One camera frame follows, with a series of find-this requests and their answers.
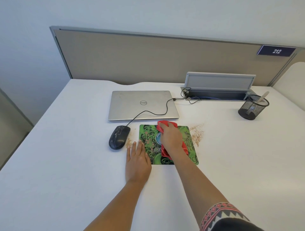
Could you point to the beige desk partition panel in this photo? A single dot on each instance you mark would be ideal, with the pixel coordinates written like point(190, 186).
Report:
point(143, 57)

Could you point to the silver closed laptop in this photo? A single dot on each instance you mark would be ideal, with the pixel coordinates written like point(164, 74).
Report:
point(143, 104)

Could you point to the dark blue number sign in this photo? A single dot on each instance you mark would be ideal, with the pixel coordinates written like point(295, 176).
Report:
point(276, 51)

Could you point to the person's left middle finger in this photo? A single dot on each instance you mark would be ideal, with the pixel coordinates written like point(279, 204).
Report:
point(140, 147)

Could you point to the black computer mouse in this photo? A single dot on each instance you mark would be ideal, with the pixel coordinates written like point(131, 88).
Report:
point(119, 138)

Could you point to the person's right fingers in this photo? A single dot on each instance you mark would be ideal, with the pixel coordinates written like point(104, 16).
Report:
point(168, 126)

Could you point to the person's left little finger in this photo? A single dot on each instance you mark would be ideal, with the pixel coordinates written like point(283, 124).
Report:
point(128, 152)

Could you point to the red cleaning cloth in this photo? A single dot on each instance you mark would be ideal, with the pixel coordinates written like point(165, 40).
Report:
point(184, 147)

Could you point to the green printed mouse pad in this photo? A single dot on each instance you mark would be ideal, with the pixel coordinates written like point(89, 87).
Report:
point(190, 154)

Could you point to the person's left hand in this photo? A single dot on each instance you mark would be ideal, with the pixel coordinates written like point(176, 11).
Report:
point(137, 166)

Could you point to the pale flat stick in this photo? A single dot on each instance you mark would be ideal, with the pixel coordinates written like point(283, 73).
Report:
point(262, 97)

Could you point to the small brown crumb scatter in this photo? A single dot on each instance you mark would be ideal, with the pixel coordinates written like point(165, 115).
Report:
point(129, 142)

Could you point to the patterned red and black sleeve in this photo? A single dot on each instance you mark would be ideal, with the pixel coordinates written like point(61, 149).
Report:
point(226, 214)

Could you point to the black mesh pen holder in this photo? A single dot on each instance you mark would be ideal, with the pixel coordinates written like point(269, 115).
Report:
point(252, 111)

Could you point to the person's right hand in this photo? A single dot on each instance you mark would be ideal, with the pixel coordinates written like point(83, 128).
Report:
point(171, 140)

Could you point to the person's right forearm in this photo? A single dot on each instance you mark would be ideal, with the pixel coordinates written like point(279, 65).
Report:
point(195, 180)

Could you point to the person's left forearm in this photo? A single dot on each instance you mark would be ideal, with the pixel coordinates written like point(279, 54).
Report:
point(119, 207)

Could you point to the large brown crumb scatter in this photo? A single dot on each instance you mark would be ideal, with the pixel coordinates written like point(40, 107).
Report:
point(197, 135)

